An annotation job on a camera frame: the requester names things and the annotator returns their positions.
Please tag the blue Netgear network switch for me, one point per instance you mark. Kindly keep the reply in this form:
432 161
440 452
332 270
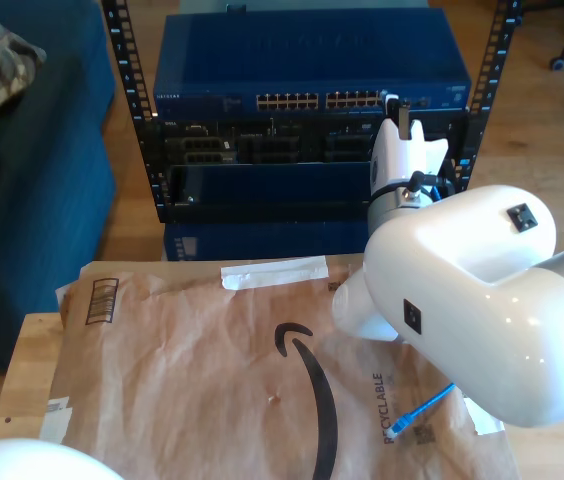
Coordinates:
287 55

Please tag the brown packing paper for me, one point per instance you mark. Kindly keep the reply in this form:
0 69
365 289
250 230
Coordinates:
187 400

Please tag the black office chair base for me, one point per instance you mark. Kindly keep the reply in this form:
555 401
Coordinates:
557 63

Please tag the blue sofa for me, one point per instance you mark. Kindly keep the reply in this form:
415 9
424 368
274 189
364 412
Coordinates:
37 200

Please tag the short white tape strip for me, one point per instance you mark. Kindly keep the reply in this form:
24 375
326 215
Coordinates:
484 425

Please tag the long white tape strip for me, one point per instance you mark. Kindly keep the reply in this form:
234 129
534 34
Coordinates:
272 272

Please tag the white shipping label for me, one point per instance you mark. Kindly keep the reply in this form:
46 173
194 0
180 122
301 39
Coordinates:
54 425

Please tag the black perforated rack post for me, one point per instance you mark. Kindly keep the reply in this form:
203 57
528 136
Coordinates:
127 65
492 65

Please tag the dark blue network device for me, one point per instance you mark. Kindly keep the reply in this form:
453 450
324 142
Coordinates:
262 240

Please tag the black Dell rack server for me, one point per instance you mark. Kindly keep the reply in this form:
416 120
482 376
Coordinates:
287 145

